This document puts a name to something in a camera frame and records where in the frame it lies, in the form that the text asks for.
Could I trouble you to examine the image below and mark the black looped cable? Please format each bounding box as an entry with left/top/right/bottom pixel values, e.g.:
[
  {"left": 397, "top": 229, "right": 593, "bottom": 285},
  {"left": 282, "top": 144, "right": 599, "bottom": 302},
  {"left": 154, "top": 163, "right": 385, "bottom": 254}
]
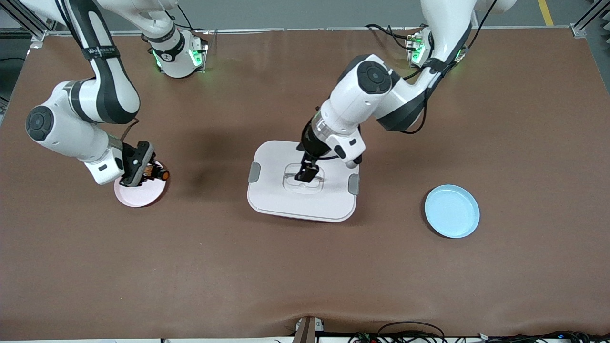
[{"left": 376, "top": 321, "right": 447, "bottom": 343}]

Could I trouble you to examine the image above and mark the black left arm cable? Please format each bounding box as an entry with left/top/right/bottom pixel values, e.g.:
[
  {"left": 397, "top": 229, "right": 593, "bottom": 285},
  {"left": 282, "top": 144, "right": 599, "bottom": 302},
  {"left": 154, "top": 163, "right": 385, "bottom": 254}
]
[{"left": 365, "top": 0, "right": 500, "bottom": 135}]

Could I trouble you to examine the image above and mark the clear lid handle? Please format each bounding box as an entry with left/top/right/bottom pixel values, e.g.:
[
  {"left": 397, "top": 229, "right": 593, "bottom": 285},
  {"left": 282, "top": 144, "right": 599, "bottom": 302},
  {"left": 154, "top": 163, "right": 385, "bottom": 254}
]
[{"left": 283, "top": 163, "right": 326, "bottom": 194}]

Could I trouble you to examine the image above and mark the black cable bundle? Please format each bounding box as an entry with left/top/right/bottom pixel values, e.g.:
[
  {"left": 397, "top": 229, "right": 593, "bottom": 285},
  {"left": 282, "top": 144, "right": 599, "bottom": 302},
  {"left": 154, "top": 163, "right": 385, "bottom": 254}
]
[{"left": 477, "top": 330, "right": 610, "bottom": 343}]

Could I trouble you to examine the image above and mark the white lidded pink storage box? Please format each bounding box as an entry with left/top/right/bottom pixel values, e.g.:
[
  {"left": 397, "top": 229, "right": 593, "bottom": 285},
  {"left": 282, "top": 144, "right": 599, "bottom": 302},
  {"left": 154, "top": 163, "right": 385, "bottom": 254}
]
[{"left": 247, "top": 140, "right": 360, "bottom": 223}]

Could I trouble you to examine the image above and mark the pale pink round plate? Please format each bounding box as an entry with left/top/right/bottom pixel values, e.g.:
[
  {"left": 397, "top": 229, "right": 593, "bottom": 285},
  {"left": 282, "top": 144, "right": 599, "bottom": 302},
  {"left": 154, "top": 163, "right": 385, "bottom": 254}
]
[{"left": 114, "top": 161, "right": 168, "bottom": 208}]

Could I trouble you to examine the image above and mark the aluminium frame profile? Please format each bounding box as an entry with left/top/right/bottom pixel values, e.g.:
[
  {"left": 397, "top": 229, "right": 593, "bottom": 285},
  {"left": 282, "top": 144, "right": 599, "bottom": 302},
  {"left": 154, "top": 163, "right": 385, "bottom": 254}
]
[
  {"left": 0, "top": 0, "right": 51, "bottom": 44},
  {"left": 571, "top": 0, "right": 610, "bottom": 39}
]

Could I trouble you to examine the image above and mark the light blue round plate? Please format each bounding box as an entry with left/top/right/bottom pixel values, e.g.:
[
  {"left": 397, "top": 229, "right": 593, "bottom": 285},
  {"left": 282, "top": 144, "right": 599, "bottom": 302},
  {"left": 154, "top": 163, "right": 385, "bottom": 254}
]
[{"left": 425, "top": 185, "right": 480, "bottom": 239}]

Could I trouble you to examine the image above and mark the grey metal post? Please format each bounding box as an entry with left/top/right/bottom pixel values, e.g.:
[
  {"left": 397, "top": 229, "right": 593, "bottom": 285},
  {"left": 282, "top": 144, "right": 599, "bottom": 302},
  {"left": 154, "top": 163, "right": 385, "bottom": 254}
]
[{"left": 293, "top": 316, "right": 325, "bottom": 343}]

